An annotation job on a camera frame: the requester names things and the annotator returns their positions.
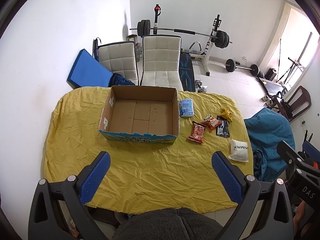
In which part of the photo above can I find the white sock bundle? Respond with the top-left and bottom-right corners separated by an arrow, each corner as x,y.
228,139 -> 248,163

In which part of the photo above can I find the orange panda snack bag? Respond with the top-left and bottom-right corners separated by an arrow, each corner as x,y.
200,115 -> 222,132

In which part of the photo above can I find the red floral snack bag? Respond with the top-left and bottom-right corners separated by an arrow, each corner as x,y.
187,121 -> 206,144

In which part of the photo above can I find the yellow snack packet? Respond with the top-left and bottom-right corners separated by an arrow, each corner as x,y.
220,108 -> 233,122

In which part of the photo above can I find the black snack packet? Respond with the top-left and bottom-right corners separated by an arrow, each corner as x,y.
216,115 -> 230,138

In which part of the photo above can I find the yellow table cloth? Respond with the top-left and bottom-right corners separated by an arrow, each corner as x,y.
44,87 -> 249,214

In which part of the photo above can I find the teal blanket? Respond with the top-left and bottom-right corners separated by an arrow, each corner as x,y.
244,108 -> 295,182

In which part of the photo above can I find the dark grey fuzzy hat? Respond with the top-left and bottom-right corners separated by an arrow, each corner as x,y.
113,207 -> 223,239

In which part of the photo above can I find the dark wooden chair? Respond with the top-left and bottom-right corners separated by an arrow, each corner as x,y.
270,86 -> 312,122

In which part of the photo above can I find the open cardboard box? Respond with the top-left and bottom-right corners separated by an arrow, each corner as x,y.
98,86 -> 180,144

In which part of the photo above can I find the light blue tissue pack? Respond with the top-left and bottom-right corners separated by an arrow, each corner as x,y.
178,99 -> 194,118

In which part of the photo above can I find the small chrome dumbbell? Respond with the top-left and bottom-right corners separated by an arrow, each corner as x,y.
195,80 -> 207,93

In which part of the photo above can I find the dark blue knitted cloth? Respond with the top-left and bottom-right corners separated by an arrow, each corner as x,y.
108,73 -> 135,87

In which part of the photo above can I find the blue folded mat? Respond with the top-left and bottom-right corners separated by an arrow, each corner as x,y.
67,49 -> 112,88

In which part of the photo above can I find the dumbbell bar on floor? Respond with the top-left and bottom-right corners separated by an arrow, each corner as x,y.
224,59 -> 260,76

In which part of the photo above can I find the left white padded chair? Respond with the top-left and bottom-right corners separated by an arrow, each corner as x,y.
97,41 -> 139,85

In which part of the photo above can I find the white padded chair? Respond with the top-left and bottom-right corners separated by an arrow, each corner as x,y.
97,41 -> 139,85
140,35 -> 183,91

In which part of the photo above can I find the white weight bench rack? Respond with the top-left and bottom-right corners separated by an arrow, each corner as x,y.
188,14 -> 221,76

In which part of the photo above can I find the barbell on rack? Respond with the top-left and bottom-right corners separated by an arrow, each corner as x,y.
130,20 -> 232,49

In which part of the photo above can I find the right white padded chair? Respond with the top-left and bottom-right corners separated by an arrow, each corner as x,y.
140,35 -> 183,91

